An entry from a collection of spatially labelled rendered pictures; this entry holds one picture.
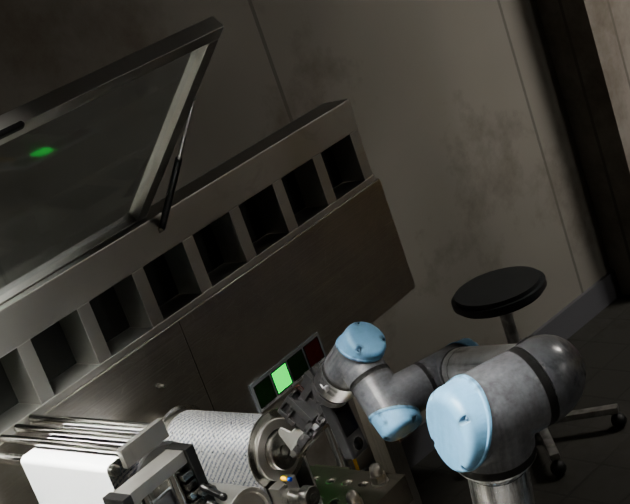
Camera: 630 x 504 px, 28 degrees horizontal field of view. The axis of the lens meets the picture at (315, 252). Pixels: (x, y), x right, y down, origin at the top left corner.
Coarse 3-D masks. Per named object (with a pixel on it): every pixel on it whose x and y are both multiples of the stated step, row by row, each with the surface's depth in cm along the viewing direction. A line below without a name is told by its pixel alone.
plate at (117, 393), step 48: (336, 240) 296; (384, 240) 309; (240, 288) 272; (288, 288) 283; (336, 288) 295; (384, 288) 308; (192, 336) 261; (240, 336) 271; (288, 336) 282; (336, 336) 294; (96, 384) 242; (144, 384) 251; (192, 384) 260; (240, 384) 270; (0, 480) 225
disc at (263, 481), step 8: (264, 416) 229; (272, 416) 230; (280, 416) 232; (256, 424) 227; (264, 424) 229; (256, 432) 227; (256, 440) 227; (248, 448) 226; (248, 456) 226; (256, 464) 227; (256, 472) 227; (296, 472) 235; (256, 480) 227; (264, 480) 228
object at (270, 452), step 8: (272, 432) 229; (272, 440) 228; (280, 440) 229; (272, 448) 227; (280, 448) 229; (288, 448) 230; (272, 456) 227; (280, 456) 229; (288, 456) 231; (272, 464) 228; (280, 464) 229; (288, 464) 230
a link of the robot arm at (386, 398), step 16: (384, 368) 205; (416, 368) 205; (352, 384) 205; (368, 384) 203; (384, 384) 203; (400, 384) 203; (416, 384) 203; (368, 400) 203; (384, 400) 202; (400, 400) 202; (416, 400) 203; (368, 416) 204; (384, 416) 201; (400, 416) 200; (416, 416) 202; (384, 432) 201; (400, 432) 202
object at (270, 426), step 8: (272, 424) 230; (280, 424) 231; (288, 424) 233; (264, 432) 228; (264, 440) 228; (256, 448) 227; (264, 448) 228; (256, 456) 227; (264, 456) 228; (264, 464) 228; (296, 464) 234; (264, 472) 227; (272, 472) 229; (280, 472) 231; (288, 472) 232; (272, 480) 229
